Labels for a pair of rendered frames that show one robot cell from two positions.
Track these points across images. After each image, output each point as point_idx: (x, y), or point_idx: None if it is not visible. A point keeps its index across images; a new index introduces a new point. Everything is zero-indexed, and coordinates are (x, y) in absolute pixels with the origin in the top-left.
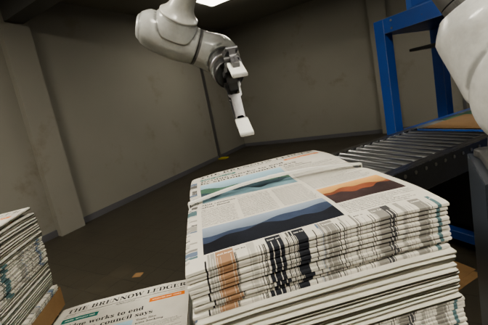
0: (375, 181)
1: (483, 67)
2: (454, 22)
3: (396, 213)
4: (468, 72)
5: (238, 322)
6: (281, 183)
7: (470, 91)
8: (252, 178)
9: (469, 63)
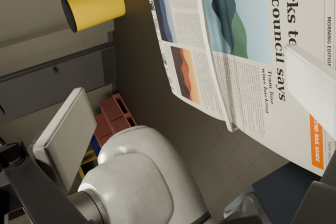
0: (190, 91)
1: (116, 143)
2: (97, 174)
3: (163, 62)
4: (125, 154)
5: None
6: (215, 33)
7: (132, 143)
8: (245, 3)
9: (119, 155)
